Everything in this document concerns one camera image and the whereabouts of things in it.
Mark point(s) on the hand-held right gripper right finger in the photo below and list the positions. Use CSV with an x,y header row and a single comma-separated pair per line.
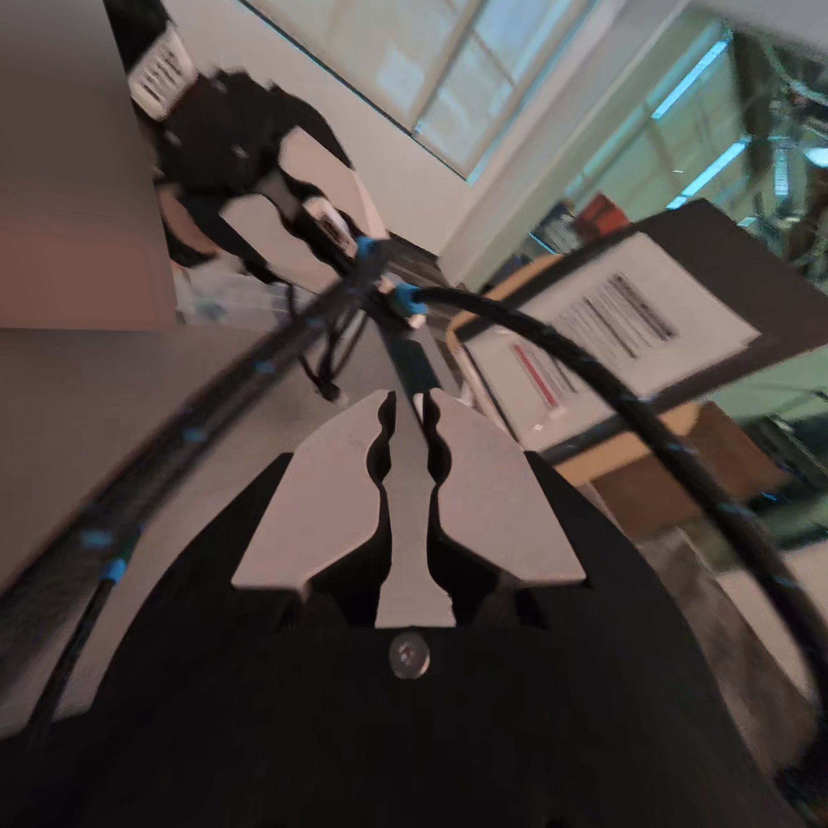
x,y
504,511

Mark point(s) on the printed instruction sheet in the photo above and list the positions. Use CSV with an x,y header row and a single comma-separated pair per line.
x,y
601,323

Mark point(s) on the brown cardboard box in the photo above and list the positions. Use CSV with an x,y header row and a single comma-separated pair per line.
x,y
724,466

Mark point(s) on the large grid window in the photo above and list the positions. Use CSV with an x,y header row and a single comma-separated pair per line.
x,y
388,58

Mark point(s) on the black display board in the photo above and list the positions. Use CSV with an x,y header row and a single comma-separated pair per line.
x,y
705,239

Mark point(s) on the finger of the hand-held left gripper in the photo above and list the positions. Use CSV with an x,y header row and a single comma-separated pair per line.
x,y
323,174
271,239

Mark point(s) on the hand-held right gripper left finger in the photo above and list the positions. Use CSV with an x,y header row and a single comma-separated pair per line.
x,y
310,504

